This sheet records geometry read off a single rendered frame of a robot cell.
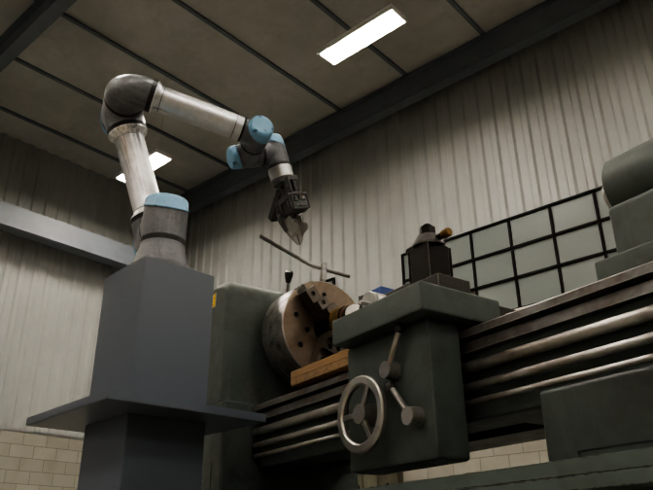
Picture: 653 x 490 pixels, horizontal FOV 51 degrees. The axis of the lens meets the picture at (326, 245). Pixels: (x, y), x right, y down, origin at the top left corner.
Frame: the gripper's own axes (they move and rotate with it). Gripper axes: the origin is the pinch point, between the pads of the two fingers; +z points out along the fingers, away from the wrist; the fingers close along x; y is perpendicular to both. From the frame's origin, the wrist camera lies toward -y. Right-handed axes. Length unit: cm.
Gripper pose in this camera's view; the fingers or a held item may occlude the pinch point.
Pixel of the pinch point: (296, 241)
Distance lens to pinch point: 215.8
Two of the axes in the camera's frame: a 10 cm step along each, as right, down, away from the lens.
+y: 5.6, -3.5, -7.5
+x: 7.8, -0.9, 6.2
